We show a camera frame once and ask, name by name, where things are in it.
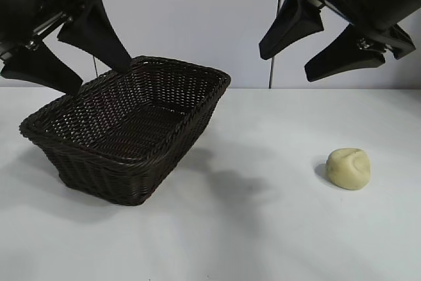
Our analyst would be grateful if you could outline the dark brown woven basket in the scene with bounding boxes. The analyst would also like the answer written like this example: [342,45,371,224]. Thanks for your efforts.
[18,55,232,207]

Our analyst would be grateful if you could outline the pale yellow egg yolk pastry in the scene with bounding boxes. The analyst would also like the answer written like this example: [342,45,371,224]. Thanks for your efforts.
[326,147,372,192]

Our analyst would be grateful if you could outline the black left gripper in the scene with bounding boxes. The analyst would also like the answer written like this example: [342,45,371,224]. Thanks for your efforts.
[0,0,132,95]

